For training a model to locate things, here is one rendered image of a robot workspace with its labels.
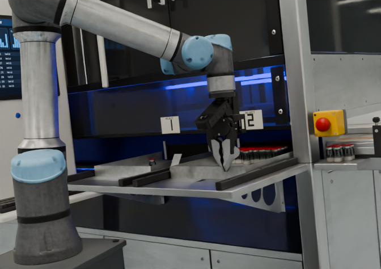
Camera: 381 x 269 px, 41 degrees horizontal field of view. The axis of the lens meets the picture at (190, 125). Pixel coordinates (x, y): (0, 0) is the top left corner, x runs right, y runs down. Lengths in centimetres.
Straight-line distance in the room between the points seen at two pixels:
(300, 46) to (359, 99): 47
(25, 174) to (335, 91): 103
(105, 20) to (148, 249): 109
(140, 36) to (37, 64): 27
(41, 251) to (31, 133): 30
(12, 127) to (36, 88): 71
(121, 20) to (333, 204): 91
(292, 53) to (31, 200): 85
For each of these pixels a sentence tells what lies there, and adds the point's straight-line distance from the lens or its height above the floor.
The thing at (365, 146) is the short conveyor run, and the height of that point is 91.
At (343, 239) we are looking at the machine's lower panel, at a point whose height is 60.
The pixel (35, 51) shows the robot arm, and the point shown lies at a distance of 130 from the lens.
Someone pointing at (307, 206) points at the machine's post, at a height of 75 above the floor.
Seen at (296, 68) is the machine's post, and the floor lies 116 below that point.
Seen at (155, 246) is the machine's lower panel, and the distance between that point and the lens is 200.
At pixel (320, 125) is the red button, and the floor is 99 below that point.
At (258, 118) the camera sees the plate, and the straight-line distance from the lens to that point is 162.
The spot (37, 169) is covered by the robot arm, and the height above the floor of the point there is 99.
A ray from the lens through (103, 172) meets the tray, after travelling 172.
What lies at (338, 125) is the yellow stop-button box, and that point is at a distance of 150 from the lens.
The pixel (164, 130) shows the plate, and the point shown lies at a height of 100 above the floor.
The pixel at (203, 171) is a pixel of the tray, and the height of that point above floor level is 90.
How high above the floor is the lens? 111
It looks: 3 degrees down
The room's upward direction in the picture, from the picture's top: 6 degrees counter-clockwise
